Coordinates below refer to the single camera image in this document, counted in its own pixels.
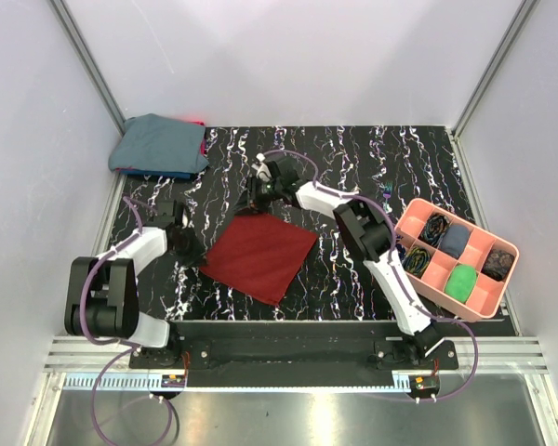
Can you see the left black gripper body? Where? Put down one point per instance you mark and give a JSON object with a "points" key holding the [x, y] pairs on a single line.
{"points": [[190, 250]]}

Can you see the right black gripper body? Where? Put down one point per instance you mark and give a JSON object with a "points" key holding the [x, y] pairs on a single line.
{"points": [[259, 193]]}

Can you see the dark red cloth napkin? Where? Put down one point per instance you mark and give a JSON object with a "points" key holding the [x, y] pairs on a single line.
{"points": [[259, 256]]}

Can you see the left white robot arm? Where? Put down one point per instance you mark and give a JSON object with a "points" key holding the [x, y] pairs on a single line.
{"points": [[102, 298]]}

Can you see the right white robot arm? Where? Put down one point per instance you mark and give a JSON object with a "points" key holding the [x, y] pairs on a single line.
{"points": [[365, 229]]}

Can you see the folded pink cloth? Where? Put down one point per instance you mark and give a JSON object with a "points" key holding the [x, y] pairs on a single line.
{"points": [[197, 134]]}

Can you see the folded grey-blue cloth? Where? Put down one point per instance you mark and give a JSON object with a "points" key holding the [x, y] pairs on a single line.
{"points": [[157, 143]]}

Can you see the yellow blue rolled sock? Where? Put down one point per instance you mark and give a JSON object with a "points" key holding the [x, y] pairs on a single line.
{"points": [[416, 261]]}

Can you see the dark patterned rolled sock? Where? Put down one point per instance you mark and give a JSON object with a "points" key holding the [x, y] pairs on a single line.
{"points": [[434, 229]]}

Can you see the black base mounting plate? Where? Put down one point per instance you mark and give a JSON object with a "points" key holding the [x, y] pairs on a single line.
{"points": [[288, 355]]}

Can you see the grey-blue rolled sock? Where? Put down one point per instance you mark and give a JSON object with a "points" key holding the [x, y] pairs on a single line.
{"points": [[454, 241]]}

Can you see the green rolled sock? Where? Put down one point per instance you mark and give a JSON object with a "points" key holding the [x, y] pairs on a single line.
{"points": [[461, 282]]}

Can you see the pink divided organizer tray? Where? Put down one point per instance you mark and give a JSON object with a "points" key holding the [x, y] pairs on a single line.
{"points": [[452, 262]]}

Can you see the brown patterned rolled sock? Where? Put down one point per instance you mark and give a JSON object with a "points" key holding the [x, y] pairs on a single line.
{"points": [[498, 264]]}

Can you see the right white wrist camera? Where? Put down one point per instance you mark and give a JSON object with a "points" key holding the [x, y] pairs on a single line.
{"points": [[261, 170]]}

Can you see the fork with teal handle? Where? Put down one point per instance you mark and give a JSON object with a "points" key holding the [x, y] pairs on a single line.
{"points": [[386, 195]]}

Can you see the left aluminium frame post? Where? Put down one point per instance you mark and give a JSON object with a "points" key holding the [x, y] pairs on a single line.
{"points": [[82, 51]]}

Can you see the aluminium frame post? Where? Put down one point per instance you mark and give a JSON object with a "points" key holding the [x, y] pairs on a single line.
{"points": [[518, 21], [82, 51]]}

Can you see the right aluminium frame post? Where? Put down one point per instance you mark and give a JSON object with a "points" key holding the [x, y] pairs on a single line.
{"points": [[518, 21]]}

